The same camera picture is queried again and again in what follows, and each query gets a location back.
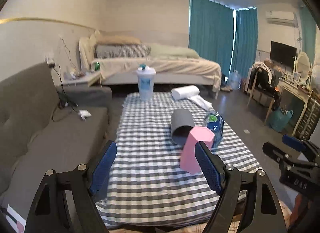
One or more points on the large water jug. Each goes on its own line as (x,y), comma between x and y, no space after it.
(234,80)

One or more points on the white rolled towel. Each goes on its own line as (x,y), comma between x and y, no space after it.
(182,93)

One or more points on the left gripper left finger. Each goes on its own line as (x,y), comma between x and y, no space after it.
(49,210)

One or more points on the teal curtain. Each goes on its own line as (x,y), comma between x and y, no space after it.
(211,32)
(246,40)

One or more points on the teal curtain right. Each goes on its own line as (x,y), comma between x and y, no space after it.
(246,40)

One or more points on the teal curtain left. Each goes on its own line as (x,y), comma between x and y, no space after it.
(211,32)

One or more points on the blue water bottle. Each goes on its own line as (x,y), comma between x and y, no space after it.
(214,122)

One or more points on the checkered tablecloth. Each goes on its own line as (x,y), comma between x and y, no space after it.
(147,187)

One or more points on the green soda can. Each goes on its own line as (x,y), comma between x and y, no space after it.
(96,66)

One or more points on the oval vanity mirror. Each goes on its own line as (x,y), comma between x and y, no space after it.
(303,66)

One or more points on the grey sofa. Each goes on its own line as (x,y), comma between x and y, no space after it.
(41,130)

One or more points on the wooden chair with clothes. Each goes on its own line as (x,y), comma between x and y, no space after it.
(262,80)

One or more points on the green blanket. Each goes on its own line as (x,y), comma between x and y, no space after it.
(160,50)

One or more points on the white vanity desk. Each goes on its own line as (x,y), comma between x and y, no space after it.
(300,95)

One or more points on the teal laundry basket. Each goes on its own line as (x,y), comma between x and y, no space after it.
(279,119)

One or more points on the white folded cloth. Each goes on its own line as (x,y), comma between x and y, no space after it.
(201,102)

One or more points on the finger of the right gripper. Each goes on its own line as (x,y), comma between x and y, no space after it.
(293,142)
(276,153)

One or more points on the white air conditioner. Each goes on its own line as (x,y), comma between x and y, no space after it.
(281,18)

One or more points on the bed with beige sheet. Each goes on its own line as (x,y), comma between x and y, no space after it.
(169,70)

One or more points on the beige pillow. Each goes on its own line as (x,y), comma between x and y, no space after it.
(118,40)

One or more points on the pink faceted cup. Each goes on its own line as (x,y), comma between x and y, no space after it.
(188,161)

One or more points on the white patterned tumbler with lid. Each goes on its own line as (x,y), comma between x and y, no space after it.
(145,76)

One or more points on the checkered pillow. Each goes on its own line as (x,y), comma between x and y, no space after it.
(122,51)

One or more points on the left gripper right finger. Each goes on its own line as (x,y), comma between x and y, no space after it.
(262,211)

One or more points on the white bedside table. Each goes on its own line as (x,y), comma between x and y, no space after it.
(88,80)

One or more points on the black television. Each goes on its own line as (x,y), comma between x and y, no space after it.
(283,54)

